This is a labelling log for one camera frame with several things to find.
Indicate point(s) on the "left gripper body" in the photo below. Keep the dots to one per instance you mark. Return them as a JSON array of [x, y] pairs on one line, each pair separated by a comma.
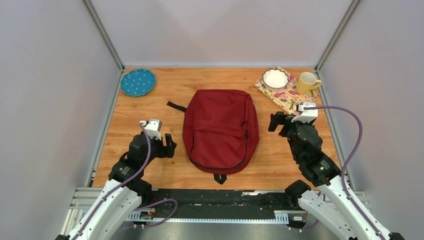
[[160, 149]]

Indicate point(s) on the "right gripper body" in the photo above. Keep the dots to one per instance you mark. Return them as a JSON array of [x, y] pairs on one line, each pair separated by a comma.
[[289, 127]]

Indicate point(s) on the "red student backpack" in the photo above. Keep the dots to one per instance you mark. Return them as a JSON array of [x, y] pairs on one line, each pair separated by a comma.
[[220, 131]]

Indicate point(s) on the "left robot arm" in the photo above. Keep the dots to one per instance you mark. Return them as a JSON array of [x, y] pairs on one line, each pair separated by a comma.
[[124, 189]]

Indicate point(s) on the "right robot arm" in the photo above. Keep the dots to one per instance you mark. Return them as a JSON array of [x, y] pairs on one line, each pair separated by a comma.
[[346, 216]]

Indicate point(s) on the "floral rectangular tray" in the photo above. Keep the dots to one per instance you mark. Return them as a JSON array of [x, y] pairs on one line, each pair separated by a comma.
[[287, 98]]

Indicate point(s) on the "white scalloped bowl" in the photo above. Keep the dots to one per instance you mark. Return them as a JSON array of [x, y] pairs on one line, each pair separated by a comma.
[[275, 80]]

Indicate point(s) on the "yellow mug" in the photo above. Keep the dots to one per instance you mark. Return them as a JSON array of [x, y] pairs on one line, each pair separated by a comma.
[[307, 82]]

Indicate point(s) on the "blue polka dot plate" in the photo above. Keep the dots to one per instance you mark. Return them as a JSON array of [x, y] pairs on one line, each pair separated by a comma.
[[138, 83]]

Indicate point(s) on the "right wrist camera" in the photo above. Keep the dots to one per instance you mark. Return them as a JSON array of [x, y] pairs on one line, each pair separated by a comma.
[[307, 113]]

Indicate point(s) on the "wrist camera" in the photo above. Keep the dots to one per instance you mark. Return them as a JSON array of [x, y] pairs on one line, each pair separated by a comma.
[[152, 128], [307, 113]]

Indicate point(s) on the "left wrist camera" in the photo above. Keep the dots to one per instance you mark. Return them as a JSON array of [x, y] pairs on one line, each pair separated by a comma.
[[152, 128]]

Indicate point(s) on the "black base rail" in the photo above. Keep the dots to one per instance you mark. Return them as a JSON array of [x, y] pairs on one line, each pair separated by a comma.
[[223, 206]]

